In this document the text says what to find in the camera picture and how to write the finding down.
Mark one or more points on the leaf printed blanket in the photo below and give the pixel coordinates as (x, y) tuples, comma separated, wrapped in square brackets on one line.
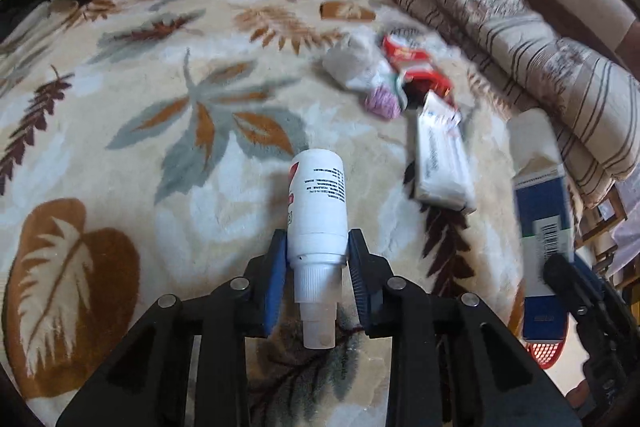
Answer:
[(150, 57)]

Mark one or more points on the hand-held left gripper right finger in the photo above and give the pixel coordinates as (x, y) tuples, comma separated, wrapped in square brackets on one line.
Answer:
[(361, 292)]

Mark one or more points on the striped folded quilt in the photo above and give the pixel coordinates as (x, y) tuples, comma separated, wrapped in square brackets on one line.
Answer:
[(525, 47)]

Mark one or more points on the white tissue packet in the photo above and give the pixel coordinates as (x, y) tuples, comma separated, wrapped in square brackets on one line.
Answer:
[(442, 167)]

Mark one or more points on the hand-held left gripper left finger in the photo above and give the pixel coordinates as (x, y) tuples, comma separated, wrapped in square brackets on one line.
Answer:
[(275, 287)]

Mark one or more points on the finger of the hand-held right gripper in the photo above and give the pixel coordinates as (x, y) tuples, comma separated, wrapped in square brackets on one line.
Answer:
[(562, 277)]

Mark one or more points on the white plastic bag red label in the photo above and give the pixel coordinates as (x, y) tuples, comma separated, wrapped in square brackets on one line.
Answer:
[(405, 52)]

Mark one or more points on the white spray bottle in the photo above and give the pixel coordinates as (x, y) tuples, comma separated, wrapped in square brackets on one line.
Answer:
[(317, 207)]

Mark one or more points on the purple crumpled cloth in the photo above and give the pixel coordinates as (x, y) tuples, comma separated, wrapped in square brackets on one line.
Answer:
[(382, 103)]

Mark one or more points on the red mesh basket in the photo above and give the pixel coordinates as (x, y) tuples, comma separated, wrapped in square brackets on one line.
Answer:
[(547, 354)]

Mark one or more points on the white and blue carton box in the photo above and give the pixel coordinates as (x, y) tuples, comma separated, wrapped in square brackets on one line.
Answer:
[(542, 207)]

